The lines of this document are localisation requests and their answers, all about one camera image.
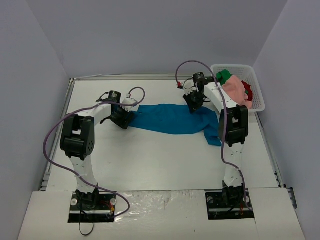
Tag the red t shirt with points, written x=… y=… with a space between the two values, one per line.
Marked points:
x=248 y=91

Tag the green t shirt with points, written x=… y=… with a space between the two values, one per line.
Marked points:
x=223 y=76

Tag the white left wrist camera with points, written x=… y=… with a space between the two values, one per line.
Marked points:
x=128 y=103

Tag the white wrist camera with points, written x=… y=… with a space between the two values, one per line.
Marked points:
x=128 y=103
x=189 y=86

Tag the blue t shirt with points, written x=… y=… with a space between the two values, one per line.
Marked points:
x=176 y=119

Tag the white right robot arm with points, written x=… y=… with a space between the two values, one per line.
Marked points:
x=233 y=128

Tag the white plastic laundry basket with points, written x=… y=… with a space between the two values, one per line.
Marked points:
x=247 y=74

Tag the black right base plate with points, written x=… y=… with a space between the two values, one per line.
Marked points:
x=219 y=208

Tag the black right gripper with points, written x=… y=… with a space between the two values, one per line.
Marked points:
x=192 y=101

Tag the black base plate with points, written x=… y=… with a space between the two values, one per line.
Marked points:
x=219 y=208
x=102 y=211

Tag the pink t shirt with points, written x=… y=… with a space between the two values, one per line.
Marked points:
x=236 y=91

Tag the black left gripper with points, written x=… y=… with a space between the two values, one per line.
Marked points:
x=122 y=119

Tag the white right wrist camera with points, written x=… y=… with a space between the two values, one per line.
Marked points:
x=189 y=86

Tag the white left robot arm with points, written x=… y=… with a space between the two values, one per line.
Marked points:
x=78 y=138

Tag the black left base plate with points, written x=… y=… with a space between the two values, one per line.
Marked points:
x=102 y=211

